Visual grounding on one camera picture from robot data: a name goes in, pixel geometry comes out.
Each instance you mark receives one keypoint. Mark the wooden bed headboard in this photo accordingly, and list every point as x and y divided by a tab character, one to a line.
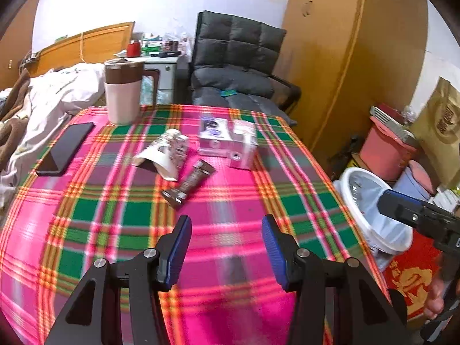
90	43

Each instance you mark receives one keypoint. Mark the brown snack wrapper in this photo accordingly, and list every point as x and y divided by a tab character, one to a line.
190	183

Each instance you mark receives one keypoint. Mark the brown fleece blanket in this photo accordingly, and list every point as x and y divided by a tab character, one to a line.
10	129

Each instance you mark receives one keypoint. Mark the black smartphone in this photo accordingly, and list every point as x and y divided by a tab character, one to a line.
66	149

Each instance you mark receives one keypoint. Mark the white duvet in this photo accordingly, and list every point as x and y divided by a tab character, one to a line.
54	93

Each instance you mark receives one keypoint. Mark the teal small packet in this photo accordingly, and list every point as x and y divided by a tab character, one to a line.
228	93

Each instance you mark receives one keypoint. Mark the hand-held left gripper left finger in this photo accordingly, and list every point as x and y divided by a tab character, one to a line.
178	255

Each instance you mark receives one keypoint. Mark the blue round container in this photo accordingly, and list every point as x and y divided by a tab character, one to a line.
406	187

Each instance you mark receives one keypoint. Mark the pink plastic bucket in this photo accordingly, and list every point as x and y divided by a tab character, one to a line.
381	151

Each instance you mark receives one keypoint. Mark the crumpled white paper carton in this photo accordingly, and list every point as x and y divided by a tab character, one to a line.
161	154

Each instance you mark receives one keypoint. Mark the pink green plaid tablecloth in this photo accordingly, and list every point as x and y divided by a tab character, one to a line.
222	194

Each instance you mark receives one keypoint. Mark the person's right hand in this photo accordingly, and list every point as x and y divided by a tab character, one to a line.
435	302

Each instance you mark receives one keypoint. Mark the gold paper bag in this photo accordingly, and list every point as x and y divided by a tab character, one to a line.
442	125

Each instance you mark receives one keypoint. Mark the wooden wardrobe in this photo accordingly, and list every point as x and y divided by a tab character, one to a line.
352	61

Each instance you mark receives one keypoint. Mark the grey striped box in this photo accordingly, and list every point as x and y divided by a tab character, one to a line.
391	122

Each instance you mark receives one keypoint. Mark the white round trash bin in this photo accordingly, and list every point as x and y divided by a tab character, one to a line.
363	194

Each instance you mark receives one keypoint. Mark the clear plastic bag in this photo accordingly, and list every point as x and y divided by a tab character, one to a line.
154	91

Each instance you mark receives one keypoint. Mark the red box with gold print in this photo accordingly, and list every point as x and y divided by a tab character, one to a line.
409	280

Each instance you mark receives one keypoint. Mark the grey padded armchair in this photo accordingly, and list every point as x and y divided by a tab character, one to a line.
230	50

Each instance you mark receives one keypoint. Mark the pink kettle with brown lid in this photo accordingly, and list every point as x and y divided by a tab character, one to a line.
122	97

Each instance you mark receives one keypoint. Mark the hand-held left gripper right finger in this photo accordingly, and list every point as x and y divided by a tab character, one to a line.
275	255

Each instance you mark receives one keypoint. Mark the pink lid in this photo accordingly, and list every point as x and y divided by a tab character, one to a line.
422	174

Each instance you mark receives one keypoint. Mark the black flat object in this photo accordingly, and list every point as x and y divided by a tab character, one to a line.
169	54

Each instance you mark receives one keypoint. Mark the white nightstand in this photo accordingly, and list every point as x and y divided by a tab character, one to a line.
165	75

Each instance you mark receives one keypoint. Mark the white cardboard box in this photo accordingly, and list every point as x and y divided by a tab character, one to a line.
447	197

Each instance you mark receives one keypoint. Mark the red cup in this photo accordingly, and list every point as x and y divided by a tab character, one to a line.
133	48

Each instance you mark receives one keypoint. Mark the pink white small box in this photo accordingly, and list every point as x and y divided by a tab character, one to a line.
242	147

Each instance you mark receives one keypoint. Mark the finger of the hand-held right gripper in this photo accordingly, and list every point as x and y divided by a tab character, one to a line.
400	208

